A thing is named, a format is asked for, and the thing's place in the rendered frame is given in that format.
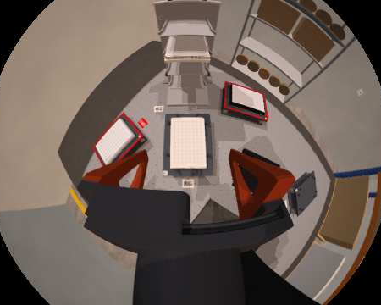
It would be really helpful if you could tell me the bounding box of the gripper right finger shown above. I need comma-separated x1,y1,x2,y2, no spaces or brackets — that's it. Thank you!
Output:
229,149,295,219

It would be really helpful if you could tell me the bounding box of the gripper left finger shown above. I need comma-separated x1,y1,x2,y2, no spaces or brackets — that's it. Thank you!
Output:
82,149,148,189

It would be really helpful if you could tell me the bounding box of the grey shelf rack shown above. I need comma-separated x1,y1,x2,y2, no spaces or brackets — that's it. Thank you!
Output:
154,2,220,106

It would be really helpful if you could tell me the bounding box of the dark grey flat nest with red border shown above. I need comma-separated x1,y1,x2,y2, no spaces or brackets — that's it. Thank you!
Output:
93,113,147,166

